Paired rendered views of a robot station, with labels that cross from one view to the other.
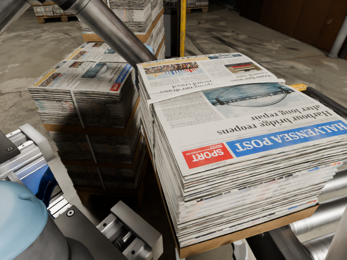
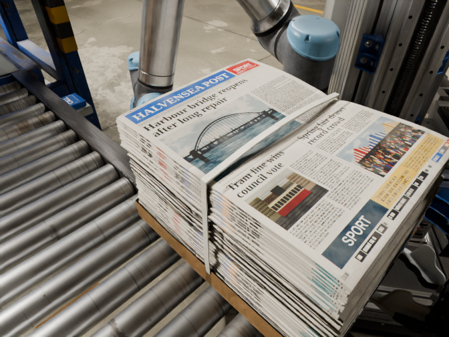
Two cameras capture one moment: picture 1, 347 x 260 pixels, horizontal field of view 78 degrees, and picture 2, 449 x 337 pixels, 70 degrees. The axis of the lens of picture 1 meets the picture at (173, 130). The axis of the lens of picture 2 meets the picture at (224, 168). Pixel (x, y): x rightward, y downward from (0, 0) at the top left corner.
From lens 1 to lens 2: 74 cm
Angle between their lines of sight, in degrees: 95
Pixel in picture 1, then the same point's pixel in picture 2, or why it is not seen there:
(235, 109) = (246, 106)
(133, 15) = not seen: outside the picture
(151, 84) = (368, 112)
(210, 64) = (349, 180)
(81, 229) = not seen: hidden behind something
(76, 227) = not seen: hidden behind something
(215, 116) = (259, 93)
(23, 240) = (290, 37)
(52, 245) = (291, 63)
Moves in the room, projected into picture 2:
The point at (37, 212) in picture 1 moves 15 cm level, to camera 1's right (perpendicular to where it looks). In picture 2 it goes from (299, 43) to (240, 57)
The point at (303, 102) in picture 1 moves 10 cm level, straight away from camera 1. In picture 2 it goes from (174, 136) to (152, 191)
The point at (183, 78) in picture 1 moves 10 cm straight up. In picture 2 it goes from (349, 134) to (372, 61)
